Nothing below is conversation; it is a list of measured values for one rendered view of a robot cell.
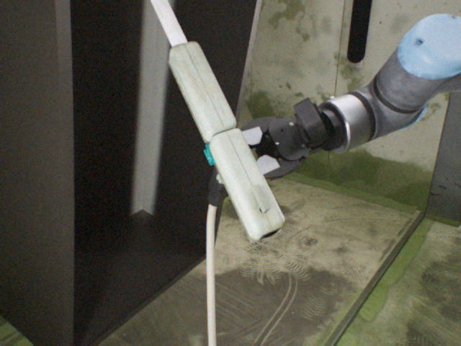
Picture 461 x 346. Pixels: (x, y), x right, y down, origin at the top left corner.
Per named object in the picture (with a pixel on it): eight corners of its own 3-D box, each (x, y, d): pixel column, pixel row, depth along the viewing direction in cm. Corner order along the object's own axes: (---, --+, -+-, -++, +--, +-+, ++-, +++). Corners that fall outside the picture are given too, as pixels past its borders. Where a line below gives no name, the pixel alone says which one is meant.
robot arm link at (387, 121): (411, 57, 73) (382, 91, 82) (350, 78, 69) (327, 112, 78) (445, 101, 70) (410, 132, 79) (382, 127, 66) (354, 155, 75)
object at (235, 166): (255, 256, 75) (293, 220, 54) (230, 267, 74) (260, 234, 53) (155, 37, 89) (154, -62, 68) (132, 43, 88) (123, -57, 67)
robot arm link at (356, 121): (379, 130, 67) (348, 80, 70) (353, 140, 66) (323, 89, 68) (353, 153, 75) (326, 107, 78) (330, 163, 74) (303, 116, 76)
